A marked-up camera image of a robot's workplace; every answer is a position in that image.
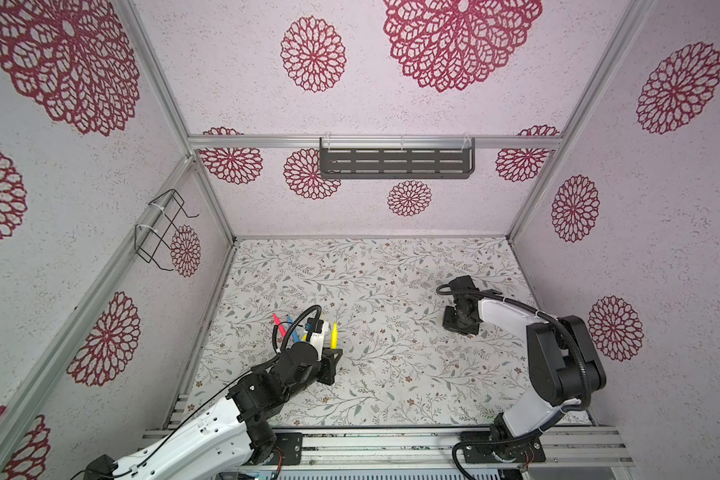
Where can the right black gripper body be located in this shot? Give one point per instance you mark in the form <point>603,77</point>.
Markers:
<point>452,321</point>

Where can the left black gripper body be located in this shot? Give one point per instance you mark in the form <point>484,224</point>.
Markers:
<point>312,378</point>

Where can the yellow highlighter pen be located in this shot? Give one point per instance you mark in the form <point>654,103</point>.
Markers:
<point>334,336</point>

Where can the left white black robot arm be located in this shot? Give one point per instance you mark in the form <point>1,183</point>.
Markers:
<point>232,432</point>

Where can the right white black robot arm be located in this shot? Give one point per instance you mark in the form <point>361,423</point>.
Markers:
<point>564,366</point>

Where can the blue highlighter pen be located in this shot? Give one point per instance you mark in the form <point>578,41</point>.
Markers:
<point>292,333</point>

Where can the pink highlighter pen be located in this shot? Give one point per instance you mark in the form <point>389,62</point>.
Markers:
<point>278,323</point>

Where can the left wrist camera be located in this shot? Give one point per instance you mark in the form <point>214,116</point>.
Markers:
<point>314,335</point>

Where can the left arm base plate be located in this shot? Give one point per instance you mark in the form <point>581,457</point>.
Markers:
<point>282,449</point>

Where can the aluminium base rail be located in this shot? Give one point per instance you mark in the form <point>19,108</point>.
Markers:
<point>567,446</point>

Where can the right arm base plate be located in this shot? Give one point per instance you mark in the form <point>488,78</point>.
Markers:
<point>491,447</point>

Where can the dark metal wall shelf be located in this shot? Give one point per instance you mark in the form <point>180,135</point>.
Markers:
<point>400,163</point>

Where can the black wire wall basket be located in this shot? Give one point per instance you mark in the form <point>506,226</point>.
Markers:
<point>180,240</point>

